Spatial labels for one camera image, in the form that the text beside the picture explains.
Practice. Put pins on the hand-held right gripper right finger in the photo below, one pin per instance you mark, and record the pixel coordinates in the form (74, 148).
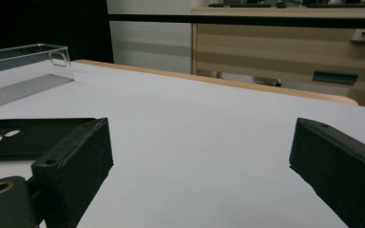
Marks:
(339, 167)

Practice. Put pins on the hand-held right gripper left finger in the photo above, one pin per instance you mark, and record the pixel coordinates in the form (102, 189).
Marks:
(72, 164)

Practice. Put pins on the black phone case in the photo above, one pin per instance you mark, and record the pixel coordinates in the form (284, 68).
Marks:
(41, 139)

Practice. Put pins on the clear plastic tray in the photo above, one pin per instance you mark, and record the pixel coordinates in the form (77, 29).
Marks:
(19, 90)

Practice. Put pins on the office chair base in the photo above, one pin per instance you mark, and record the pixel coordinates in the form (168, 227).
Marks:
(259, 80)

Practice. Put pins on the white table cover sheet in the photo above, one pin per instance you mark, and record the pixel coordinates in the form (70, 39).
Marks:
(196, 126)

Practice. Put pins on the light wooden desk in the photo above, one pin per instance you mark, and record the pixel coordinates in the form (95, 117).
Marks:
(266, 47)

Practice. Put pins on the white cabinet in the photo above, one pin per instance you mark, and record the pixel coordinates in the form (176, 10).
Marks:
(152, 44)

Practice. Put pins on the black curtain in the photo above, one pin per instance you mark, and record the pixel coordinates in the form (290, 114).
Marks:
(44, 22)

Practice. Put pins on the black keyboard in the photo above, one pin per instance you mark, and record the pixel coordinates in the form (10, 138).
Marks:
(345, 5)
(239, 5)

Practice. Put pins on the black computer mouse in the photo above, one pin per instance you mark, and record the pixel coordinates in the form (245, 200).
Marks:
(281, 4)

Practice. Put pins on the black horizontal frame bar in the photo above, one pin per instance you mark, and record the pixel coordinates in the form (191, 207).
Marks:
(234, 20)

